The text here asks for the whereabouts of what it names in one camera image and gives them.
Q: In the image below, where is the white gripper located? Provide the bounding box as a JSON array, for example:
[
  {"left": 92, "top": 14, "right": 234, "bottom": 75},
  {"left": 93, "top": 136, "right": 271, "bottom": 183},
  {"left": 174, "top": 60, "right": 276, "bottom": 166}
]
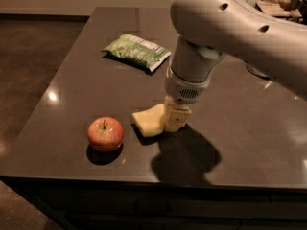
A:
[{"left": 164, "top": 65, "right": 210, "bottom": 132}]

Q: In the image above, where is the yellow sponge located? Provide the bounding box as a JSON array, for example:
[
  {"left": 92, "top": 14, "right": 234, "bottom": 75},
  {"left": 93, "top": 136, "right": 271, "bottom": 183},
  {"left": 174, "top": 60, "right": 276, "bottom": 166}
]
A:
[{"left": 131, "top": 103, "right": 165, "bottom": 137}]

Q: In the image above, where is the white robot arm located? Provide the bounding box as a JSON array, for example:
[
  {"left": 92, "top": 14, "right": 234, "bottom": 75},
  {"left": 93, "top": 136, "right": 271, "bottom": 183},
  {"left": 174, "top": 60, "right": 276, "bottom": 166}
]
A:
[{"left": 165, "top": 0, "right": 307, "bottom": 132}]

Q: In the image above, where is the red apple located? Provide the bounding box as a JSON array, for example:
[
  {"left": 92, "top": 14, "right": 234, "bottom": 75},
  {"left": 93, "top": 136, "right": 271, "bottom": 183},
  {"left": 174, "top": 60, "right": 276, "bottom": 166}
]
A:
[{"left": 87, "top": 117, "right": 124, "bottom": 152}]

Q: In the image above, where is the green chip bag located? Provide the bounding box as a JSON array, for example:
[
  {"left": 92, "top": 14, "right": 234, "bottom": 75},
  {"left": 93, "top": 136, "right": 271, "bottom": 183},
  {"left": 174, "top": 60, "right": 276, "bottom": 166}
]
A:
[{"left": 103, "top": 34, "right": 171, "bottom": 72}]

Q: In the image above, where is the dark cabinet drawer front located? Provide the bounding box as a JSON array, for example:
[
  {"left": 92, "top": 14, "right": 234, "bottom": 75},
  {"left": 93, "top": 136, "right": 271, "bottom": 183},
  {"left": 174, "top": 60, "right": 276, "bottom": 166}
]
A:
[{"left": 35, "top": 185, "right": 307, "bottom": 230}]

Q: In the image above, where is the black wire basket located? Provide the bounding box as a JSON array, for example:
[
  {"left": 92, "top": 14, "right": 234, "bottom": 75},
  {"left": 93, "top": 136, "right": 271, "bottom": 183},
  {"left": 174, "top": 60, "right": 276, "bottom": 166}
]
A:
[{"left": 256, "top": 0, "right": 306, "bottom": 23}]

